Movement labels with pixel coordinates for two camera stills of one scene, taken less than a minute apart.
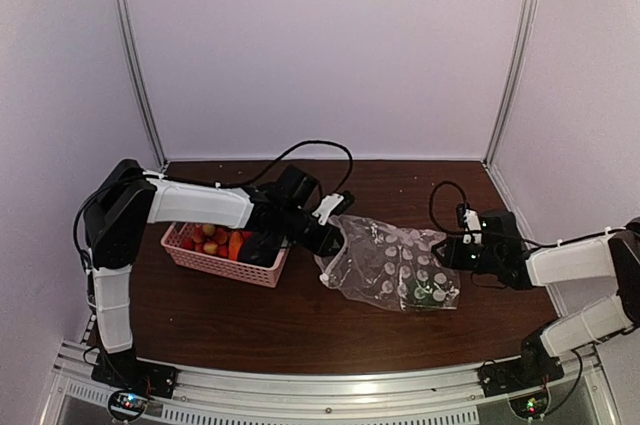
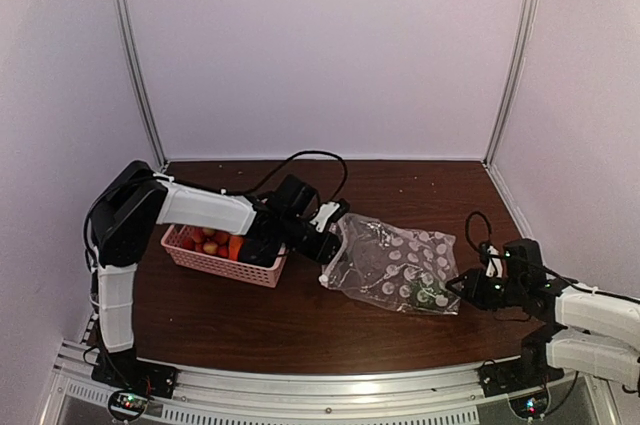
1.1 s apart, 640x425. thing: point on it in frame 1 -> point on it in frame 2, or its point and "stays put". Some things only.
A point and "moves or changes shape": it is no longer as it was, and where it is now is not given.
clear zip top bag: x=388 y=267 stays put
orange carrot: x=235 y=245 stays put
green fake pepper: x=432 y=288 moves or changes shape
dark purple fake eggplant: x=261 y=248 stays put
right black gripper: x=450 y=249 -> x=472 y=289
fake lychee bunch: x=207 y=238 stays put
